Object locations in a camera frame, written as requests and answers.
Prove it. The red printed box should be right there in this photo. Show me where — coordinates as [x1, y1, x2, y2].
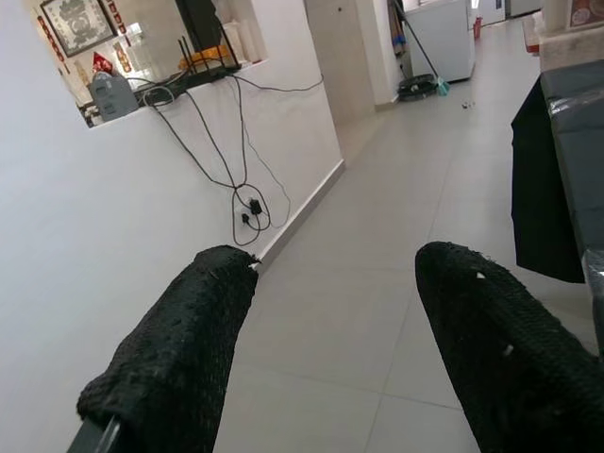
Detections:
[568, 0, 604, 28]

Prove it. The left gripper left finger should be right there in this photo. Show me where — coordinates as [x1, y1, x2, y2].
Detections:
[65, 243, 261, 453]

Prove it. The black tablecloth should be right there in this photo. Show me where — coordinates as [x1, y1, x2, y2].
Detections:
[511, 59, 604, 360]

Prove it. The white chest freezer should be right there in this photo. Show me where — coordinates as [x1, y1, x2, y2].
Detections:
[404, 0, 477, 84]

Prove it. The red paper ornament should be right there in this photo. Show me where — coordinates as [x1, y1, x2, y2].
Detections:
[92, 50, 115, 76]

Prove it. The clear tape strip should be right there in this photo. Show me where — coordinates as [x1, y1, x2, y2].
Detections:
[545, 89, 604, 119]

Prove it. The black monitor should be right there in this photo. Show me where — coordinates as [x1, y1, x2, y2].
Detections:
[175, 0, 223, 51]

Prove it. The beige cloth covered table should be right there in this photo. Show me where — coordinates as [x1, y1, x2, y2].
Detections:
[537, 27, 604, 75]

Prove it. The broom with teal brush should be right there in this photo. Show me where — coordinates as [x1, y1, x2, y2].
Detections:
[399, 8, 452, 97]

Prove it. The white cup stack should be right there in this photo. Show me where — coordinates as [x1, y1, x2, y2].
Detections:
[221, 21, 265, 65]

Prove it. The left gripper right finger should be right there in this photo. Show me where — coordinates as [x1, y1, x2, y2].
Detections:
[414, 240, 604, 453]

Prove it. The framed picture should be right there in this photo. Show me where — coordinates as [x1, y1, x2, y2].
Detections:
[40, 0, 118, 59]

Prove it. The grey box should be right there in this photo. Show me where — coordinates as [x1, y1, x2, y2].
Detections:
[88, 73, 141, 120]

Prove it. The thick black power cable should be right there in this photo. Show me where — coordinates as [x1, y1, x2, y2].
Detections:
[141, 75, 273, 247]

